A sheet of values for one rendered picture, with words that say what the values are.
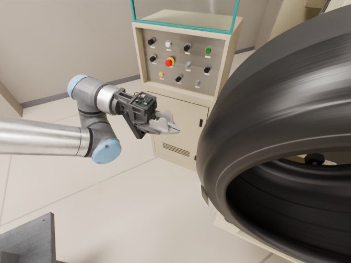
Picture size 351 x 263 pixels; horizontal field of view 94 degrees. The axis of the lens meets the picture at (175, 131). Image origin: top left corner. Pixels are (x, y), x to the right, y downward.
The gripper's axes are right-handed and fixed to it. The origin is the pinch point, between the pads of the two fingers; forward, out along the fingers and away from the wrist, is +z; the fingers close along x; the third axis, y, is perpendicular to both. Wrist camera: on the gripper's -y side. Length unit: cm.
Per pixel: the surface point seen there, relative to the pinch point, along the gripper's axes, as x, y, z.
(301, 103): -10.8, 26.8, 18.1
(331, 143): -12.9, 24.4, 23.0
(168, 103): 56, -40, -26
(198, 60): 61, -6, -12
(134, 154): 49, -123, -58
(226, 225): -8.6, -27.8, 28.1
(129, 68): 184, -112, -156
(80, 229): -31, -123, -56
